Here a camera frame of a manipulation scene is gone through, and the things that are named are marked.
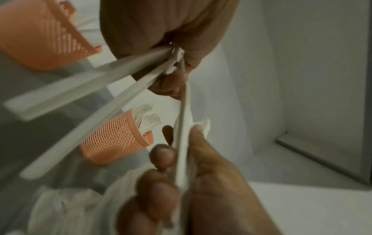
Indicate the person's left hand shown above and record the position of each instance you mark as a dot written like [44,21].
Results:
[174,23]

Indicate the person's right hand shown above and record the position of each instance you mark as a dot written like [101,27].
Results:
[221,195]

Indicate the bunch of white plastic forks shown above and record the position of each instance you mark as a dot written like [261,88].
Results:
[148,119]

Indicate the orange mesh cup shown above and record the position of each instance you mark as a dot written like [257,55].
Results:
[113,142]
[37,34]

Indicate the clear plastic bag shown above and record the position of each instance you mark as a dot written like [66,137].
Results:
[67,211]

